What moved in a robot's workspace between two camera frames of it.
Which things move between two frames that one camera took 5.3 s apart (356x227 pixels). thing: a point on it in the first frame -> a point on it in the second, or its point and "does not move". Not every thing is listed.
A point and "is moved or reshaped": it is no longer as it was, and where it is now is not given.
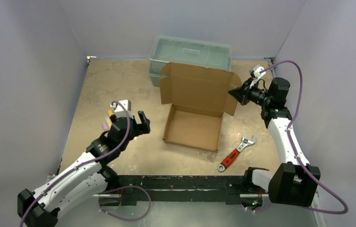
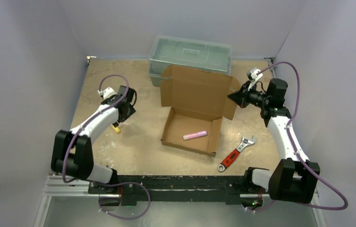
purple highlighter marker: (105, 126) is moved or reshaped
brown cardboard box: (199, 97) does not move
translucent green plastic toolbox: (186, 51) does not move
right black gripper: (244, 95) does not move
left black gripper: (142, 128) -> (123, 119)
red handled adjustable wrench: (244, 142) does not move
